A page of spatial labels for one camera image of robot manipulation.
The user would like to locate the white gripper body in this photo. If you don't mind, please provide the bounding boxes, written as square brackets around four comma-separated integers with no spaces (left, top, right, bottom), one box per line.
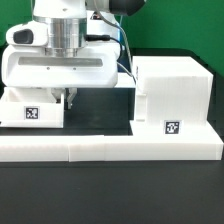
[2,45,118,88]

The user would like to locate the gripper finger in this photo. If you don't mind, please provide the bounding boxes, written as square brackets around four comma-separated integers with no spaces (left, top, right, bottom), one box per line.
[51,88,64,103]
[66,88,77,109]

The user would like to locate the white front drawer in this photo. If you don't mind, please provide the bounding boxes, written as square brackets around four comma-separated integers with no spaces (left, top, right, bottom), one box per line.
[0,87,64,128]

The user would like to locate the white drawer cabinet box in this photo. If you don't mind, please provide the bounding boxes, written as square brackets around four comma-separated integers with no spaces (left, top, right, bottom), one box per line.
[130,56,213,135]

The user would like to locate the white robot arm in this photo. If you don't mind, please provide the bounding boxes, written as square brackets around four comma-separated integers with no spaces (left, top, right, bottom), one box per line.
[0,0,146,103]

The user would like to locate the white marker tag sheet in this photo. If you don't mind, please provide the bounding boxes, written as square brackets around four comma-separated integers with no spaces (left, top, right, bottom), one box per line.
[116,73,135,88]

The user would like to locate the white L-shaped fence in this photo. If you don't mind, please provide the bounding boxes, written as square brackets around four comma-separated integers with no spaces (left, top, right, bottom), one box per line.
[0,127,223,162]

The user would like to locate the black cables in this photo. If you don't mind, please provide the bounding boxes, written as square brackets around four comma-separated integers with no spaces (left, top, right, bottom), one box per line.
[85,0,138,84]

